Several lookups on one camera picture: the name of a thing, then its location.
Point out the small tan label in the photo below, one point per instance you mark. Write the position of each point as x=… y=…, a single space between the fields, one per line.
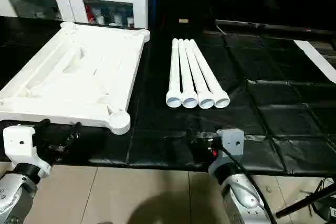
x=184 y=21

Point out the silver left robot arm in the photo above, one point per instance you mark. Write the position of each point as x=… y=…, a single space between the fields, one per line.
x=13 y=192

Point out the black work mat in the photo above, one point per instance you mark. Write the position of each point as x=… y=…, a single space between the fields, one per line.
x=157 y=142

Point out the white plastic table top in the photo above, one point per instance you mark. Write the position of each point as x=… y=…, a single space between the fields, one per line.
x=68 y=77

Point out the red bottle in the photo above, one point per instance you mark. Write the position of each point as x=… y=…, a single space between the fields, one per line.
x=91 y=15

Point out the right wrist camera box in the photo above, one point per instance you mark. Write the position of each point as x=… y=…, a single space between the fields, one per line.
x=232 y=141

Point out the white plastic table leg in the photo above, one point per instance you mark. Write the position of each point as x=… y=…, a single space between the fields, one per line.
x=196 y=72
x=207 y=72
x=185 y=72
x=174 y=72

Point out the white flat board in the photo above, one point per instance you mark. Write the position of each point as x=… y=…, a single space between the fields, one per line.
x=317 y=59

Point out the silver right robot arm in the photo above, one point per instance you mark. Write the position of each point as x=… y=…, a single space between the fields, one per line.
x=239 y=195

